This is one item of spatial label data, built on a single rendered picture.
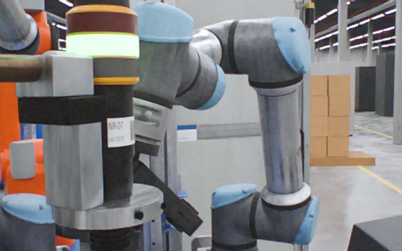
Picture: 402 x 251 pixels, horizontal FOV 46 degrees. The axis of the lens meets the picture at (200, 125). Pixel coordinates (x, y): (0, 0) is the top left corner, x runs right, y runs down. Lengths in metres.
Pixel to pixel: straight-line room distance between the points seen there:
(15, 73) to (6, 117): 4.23
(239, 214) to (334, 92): 7.45
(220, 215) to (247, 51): 0.42
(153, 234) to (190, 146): 1.11
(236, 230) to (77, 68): 0.94
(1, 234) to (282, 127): 0.66
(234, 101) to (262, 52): 1.45
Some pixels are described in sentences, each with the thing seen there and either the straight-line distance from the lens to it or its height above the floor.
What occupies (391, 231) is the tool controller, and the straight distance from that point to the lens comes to 0.99.
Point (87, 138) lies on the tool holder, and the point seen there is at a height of 1.51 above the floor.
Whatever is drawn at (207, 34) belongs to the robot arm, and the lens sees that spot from 0.95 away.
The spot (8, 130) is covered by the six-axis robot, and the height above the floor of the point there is 1.12.
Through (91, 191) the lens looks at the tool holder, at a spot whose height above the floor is 1.48.
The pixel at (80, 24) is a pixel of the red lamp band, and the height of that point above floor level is 1.57.
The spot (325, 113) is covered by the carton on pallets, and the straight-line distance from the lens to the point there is 8.53.
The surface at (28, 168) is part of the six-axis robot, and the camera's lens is 4.21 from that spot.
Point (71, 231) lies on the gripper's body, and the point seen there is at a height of 1.38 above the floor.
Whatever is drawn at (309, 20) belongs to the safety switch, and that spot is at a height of 1.84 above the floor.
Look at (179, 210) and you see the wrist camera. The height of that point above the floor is 1.39.
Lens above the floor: 1.54
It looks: 6 degrees down
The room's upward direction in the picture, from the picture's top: 1 degrees counter-clockwise
